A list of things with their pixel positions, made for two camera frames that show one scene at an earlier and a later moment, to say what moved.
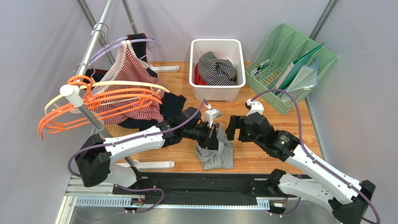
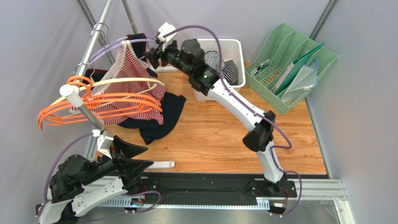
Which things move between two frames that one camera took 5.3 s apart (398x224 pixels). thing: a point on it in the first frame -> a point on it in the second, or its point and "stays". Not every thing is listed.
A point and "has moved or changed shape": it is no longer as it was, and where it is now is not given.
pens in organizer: [260, 68] stays
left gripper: [210, 141] -> [130, 167]
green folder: [286, 78] stays
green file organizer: [286, 67] stays
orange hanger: [88, 98] has moved or changed shape
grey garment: [222, 158] -> [211, 58]
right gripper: [236, 127] -> [158, 57]
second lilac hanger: [120, 44] stays
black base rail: [200, 185] stays
